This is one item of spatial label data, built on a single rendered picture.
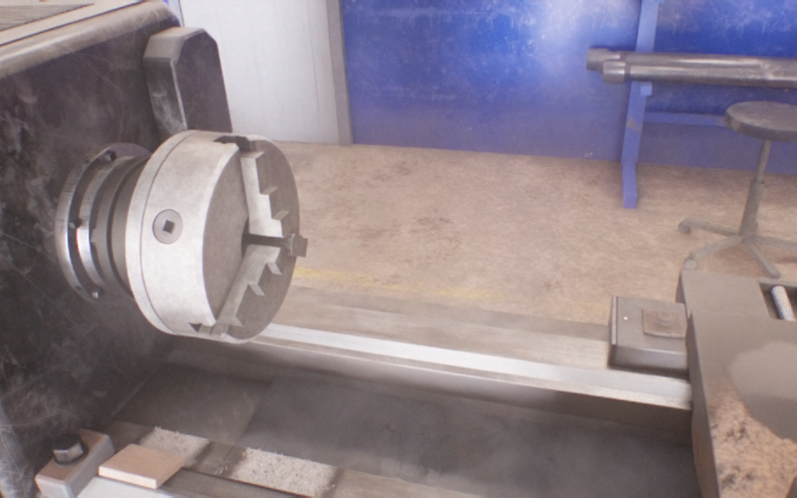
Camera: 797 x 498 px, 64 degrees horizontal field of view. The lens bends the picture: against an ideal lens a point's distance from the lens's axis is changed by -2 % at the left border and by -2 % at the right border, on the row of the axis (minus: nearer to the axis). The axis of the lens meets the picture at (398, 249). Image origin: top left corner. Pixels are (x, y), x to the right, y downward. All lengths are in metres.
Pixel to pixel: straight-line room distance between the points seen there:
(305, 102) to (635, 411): 3.41
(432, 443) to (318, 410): 0.19
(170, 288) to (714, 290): 0.81
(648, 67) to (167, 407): 2.63
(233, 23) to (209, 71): 3.22
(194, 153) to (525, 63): 3.11
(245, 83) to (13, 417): 3.58
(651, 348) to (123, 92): 0.79
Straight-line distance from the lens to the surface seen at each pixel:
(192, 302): 0.72
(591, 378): 0.96
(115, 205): 0.81
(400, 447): 1.01
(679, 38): 3.70
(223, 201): 0.72
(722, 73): 3.27
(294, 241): 0.79
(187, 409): 1.15
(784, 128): 2.71
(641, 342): 0.98
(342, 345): 1.01
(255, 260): 0.76
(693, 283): 1.14
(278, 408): 1.09
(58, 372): 0.87
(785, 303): 1.15
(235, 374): 1.19
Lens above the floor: 1.46
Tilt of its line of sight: 30 degrees down
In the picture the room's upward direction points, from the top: 3 degrees counter-clockwise
